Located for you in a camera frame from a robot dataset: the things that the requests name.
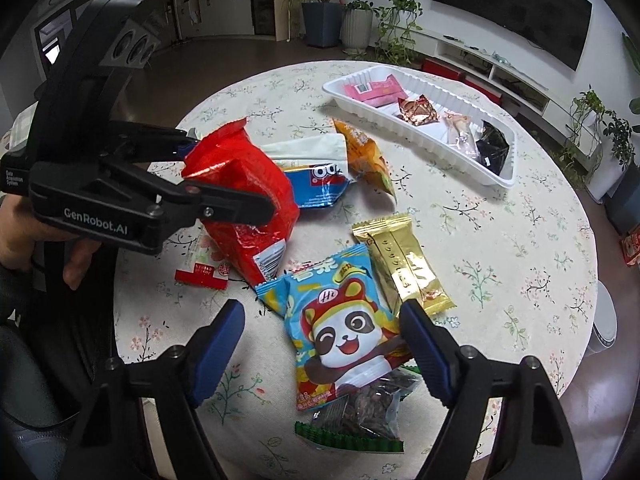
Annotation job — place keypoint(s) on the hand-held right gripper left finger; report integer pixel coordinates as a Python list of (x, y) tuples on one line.
[(220, 355)]

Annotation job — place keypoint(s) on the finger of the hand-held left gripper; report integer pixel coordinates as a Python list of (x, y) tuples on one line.
[(225, 205), (150, 142)]

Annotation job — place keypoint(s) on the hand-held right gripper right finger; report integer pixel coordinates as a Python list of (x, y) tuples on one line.
[(425, 350)]

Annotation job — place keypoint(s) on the large red snack bag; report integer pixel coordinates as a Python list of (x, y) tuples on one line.
[(235, 170)]

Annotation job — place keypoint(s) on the small red green packet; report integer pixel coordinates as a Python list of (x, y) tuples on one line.
[(205, 272)]

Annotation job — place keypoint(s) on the clear green-edged seed packet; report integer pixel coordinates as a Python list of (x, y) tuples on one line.
[(360, 410)]

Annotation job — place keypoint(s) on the blue panda snack packet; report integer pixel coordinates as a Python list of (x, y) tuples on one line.
[(340, 320)]

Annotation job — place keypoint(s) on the gold snack packet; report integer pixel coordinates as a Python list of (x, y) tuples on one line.
[(405, 260)]

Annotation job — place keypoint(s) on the blue cookie packet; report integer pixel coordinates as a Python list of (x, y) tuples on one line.
[(320, 185)]

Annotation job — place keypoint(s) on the white pale green packet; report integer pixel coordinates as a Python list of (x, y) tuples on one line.
[(310, 147)]

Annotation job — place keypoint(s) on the orange snack packet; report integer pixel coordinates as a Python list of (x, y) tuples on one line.
[(365, 160)]

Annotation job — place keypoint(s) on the pink snack bar packet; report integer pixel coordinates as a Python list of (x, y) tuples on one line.
[(360, 92)]

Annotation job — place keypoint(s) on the salmon pink small packet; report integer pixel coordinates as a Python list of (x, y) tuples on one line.
[(390, 91)]

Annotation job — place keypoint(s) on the black snack packet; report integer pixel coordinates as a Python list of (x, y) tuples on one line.
[(492, 150)]

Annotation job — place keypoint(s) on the white plastic tray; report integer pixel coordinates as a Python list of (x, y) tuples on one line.
[(430, 135)]

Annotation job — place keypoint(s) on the small red crinkled packet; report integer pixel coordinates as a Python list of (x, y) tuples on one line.
[(420, 110)]

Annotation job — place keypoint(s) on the translucent pinkish white packet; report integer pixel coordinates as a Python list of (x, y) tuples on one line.
[(460, 130)]

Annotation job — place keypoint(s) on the person's left hand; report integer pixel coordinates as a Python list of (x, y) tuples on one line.
[(40, 235)]

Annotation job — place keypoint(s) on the white round stool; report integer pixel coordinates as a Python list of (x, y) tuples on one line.
[(602, 315)]

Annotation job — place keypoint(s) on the slender tree in blue pot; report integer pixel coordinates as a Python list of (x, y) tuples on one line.
[(322, 25)]

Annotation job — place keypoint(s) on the plant in ribbed white pot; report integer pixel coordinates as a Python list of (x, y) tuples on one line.
[(357, 30)]

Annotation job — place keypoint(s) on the red bag on floor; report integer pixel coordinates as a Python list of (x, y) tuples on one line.
[(631, 245)]

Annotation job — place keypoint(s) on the trailing pothos plant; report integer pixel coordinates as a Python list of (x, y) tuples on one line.
[(400, 25)]

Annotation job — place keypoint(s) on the broad leaf plant blue pot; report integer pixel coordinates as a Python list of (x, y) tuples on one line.
[(627, 200)]

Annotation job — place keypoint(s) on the red storage box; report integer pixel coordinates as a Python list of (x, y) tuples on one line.
[(442, 69)]

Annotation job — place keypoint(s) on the white television cabinet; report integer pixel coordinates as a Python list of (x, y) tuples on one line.
[(450, 46)]

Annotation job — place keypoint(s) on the trailing plant on cabinet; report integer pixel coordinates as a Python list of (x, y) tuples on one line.
[(585, 115)]

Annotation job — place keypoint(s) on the bushy plant in white pot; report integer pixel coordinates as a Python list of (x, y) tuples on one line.
[(620, 140)]

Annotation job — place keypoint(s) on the black flat television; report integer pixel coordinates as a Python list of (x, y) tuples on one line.
[(510, 0)]

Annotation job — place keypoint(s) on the white wall cabinet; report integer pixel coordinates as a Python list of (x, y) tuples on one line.
[(225, 15)]

